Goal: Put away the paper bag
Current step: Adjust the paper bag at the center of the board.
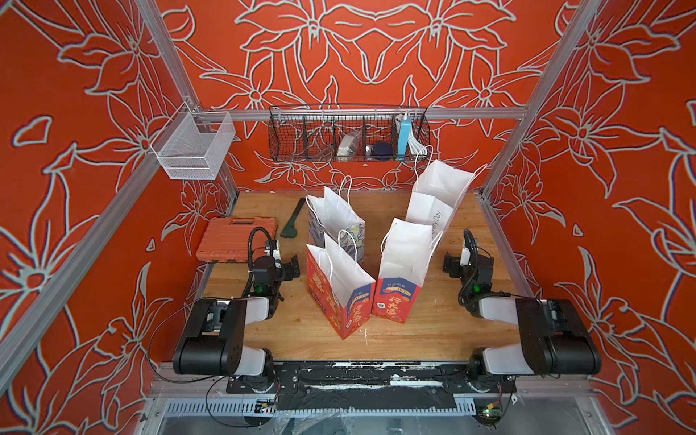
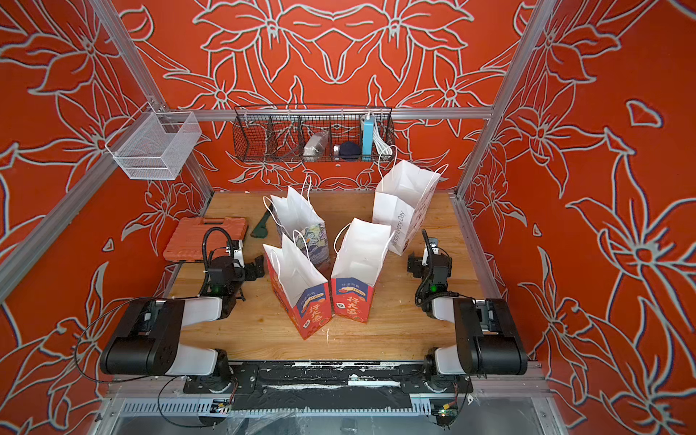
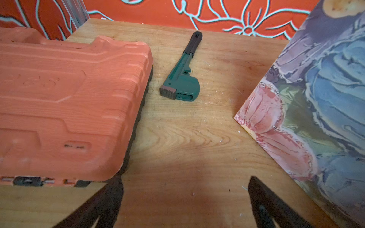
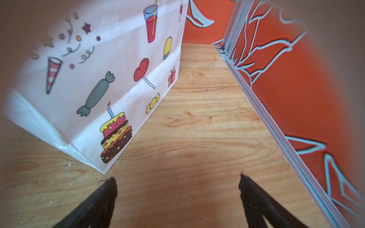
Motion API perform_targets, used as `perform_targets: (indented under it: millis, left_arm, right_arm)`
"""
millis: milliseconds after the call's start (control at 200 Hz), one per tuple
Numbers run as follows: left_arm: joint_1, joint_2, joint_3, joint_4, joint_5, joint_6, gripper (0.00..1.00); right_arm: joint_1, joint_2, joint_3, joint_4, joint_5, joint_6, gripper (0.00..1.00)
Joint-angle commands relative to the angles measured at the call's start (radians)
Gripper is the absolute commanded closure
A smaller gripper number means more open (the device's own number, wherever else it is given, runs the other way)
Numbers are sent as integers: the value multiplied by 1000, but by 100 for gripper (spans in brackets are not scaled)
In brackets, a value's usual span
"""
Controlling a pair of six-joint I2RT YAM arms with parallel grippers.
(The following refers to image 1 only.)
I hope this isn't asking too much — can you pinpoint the red RICH paper bag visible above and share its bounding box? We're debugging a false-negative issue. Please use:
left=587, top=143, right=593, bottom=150
left=306, top=235, right=376, bottom=340

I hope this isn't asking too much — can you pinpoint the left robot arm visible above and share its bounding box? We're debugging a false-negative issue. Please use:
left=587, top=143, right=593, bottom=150
left=172, top=227, right=300, bottom=393

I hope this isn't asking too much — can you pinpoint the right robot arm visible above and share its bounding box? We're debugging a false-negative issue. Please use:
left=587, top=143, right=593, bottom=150
left=443, top=229, right=602, bottom=390

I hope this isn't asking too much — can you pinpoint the red paper bag blue panel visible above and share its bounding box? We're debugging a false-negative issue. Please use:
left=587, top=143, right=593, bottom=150
left=372, top=219, right=442, bottom=324

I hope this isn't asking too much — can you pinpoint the floral patterned paper bag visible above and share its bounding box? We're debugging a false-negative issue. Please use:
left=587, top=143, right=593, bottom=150
left=306, top=176, right=365, bottom=264

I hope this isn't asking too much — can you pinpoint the white paper bag back right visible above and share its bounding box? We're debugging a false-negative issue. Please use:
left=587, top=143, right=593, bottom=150
left=405, top=159, right=487, bottom=239

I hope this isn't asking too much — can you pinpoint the dark green scraper tool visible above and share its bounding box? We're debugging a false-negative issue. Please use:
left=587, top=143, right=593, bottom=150
left=280, top=198, right=306, bottom=239

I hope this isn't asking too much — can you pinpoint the orange plastic tool case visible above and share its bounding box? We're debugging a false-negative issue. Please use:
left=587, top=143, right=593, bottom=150
left=196, top=217, right=277, bottom=263

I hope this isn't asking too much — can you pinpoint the dark blue round object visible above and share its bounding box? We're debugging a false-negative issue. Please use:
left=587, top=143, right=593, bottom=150
left=371, top=141, right=394, bottom=162

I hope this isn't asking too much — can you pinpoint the silver pouch in basket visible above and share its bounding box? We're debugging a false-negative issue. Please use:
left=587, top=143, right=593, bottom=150
left=336, top=132, right=362, bottom=162

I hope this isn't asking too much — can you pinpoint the light blue box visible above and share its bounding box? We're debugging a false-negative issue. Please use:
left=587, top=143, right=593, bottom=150
left=395, top=113, right=411, bottom=161

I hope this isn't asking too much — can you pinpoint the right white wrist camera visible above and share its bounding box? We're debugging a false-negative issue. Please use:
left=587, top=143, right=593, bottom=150
left=460, top=246, right=472, bottom=266

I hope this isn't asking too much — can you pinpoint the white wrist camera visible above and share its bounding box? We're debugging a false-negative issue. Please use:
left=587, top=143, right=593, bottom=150
left=460, top=246, right=472, bottom=266
left=265, top=240, right=281, bottom=262

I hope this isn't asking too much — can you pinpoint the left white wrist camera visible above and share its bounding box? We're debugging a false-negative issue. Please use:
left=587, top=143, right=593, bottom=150
left=265, top=240, right=281, bottom=262

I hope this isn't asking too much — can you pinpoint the white cable bundle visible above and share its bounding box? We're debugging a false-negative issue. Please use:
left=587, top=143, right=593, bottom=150
left=407, top=127, right=431, bottom=162

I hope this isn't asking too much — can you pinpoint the black wire wall basket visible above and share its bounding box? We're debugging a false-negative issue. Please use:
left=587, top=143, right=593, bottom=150
left=268, top=104, right=434, bottom=163

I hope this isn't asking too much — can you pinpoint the white wire mesh basket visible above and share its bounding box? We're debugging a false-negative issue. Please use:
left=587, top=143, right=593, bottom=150
left=152, top=103, right=237, bottom=181

